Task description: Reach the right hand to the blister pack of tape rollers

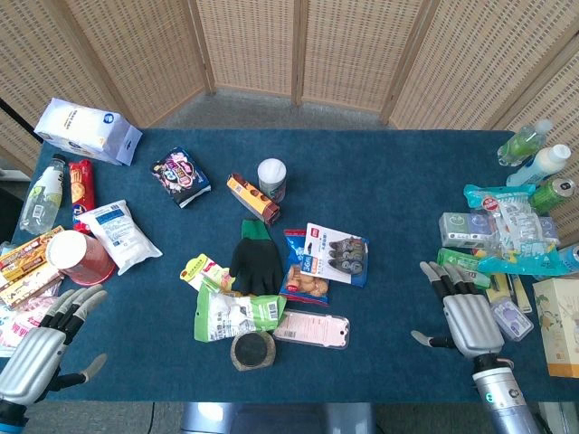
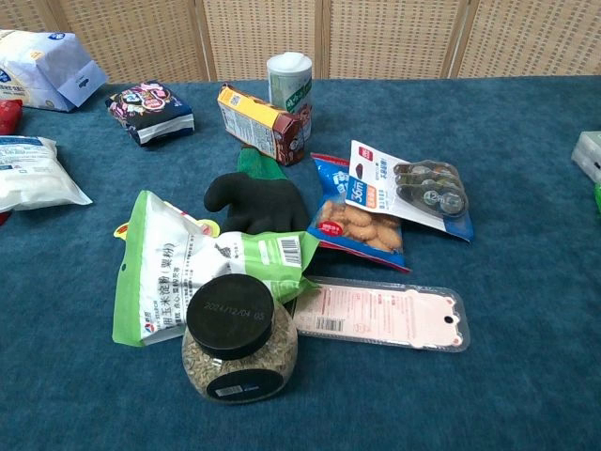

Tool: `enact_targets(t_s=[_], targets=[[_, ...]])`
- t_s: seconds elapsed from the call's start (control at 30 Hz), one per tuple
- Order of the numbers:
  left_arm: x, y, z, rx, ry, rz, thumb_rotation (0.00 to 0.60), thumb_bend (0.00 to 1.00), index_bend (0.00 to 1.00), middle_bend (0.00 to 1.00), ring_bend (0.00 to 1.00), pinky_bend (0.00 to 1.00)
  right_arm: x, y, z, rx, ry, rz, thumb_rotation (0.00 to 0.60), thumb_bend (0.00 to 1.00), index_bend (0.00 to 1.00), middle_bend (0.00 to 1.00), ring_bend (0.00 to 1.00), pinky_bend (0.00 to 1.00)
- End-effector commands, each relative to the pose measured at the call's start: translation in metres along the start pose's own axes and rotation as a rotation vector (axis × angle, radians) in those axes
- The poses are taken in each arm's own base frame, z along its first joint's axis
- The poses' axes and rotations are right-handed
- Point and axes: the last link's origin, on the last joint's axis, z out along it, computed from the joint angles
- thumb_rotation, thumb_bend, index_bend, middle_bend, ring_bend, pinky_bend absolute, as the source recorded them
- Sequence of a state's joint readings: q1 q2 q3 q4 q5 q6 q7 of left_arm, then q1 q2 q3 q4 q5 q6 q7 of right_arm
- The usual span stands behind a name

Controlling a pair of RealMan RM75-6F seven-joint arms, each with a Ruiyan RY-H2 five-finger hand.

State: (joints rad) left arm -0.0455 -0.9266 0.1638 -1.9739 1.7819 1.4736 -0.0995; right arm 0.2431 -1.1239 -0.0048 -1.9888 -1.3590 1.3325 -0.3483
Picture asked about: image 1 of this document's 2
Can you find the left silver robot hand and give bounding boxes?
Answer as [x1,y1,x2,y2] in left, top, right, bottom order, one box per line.
[0,284,109,406]

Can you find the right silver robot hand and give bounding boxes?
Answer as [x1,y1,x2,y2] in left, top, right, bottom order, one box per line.
[410,260,506,361]

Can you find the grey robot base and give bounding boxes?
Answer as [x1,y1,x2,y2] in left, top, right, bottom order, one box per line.
[180,401,376,434]

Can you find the pink and white printed package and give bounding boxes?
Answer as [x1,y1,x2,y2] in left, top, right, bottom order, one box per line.
[0,296,56,358]

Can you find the white and blue paper bag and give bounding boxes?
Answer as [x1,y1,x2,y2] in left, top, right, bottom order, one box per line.
[33,97,144,167]

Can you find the black and pink snack bag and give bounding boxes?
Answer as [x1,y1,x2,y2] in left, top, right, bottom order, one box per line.
[149,145,213,210]

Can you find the clear case with purple item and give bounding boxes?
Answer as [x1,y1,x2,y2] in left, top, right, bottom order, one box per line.
[489,297,535,343]

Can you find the yellow stick packs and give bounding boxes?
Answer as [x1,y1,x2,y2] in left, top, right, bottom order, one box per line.
[484,270,533,314]

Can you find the green flat packet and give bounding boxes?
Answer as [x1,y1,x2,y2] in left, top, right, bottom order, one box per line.
[436,247,492,290]

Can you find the cream box with fruit print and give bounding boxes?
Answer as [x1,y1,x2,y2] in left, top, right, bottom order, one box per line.
[532,277,579,379]

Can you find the orange and yellow snack box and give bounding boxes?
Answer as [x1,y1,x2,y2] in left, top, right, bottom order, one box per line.
[0,225,65,310]

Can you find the green and blue multipack box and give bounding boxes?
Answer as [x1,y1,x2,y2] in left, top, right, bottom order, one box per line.
[438,212,562,250]

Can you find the teal and clear plastic package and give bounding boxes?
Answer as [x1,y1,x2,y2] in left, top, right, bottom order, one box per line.
[462,184,574,277]

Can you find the pink paper cup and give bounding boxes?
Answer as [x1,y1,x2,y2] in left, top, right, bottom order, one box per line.
[45,229,117,287]

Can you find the blue drink can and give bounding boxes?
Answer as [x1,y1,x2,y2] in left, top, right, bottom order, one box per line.
[556,243,579,274]

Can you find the white card with binder clips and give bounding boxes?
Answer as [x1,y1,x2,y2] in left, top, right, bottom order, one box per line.
[304,222,370,288]

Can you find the white pouch with blue label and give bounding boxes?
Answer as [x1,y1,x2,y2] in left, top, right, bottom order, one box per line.
[79,199,164,277]

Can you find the green drink can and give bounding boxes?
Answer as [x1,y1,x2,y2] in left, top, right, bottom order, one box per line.
[527,176,577,214]

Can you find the pink flat blister pack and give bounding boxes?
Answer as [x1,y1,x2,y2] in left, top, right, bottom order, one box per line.
[271,309,351,350]

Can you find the clear bottle with lime label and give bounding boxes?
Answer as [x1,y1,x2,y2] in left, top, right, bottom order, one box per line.
[19,154,67,236]

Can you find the blue table cloth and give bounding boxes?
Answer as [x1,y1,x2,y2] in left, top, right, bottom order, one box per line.
[9,127,579,404]

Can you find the blue biscuit packet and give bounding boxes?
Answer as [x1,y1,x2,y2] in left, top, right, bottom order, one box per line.
[278,229,332,307]

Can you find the white cap light blue bottle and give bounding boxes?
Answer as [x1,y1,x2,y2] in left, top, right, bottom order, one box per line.
[505,144,573,188]

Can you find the red cracker tube pack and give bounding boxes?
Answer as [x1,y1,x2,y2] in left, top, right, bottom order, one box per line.
[68,158,97,232]

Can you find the clear green drink bottle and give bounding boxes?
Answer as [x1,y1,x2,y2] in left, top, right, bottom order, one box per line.
[497,118,554,167]

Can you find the yellow green small packet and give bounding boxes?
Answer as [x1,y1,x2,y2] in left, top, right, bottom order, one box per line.
[179,252,236,293]

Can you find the green and white pouch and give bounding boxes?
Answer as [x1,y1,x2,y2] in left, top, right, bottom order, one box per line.
[194,284,288,343]

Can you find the round black stone dish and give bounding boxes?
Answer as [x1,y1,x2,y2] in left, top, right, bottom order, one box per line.
[230,330,277,373]

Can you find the black and green work glove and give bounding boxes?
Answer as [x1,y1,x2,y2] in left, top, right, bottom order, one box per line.
[228,218,285,297]

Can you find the white lidded grey can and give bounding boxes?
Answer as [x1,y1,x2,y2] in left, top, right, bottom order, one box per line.
[257,157,289,204]

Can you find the orange and brown long box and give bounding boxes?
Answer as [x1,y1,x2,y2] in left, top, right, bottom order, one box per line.
[226,172,281,227]

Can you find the bamboo folding screen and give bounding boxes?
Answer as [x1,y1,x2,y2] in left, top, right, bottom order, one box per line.
[0,0,579,248]

